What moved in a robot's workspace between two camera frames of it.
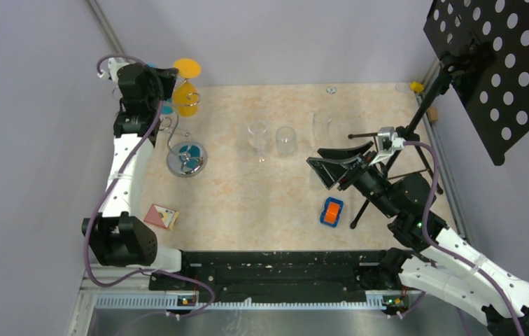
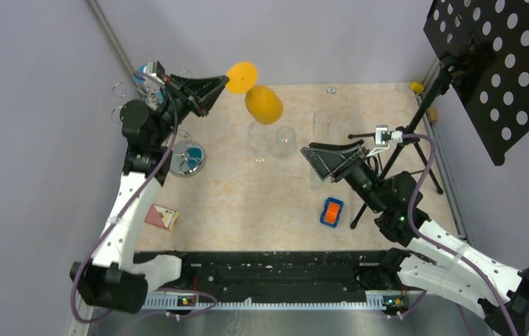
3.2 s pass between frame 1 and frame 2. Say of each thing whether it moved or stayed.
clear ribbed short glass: stayed
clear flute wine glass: stayed
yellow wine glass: moved
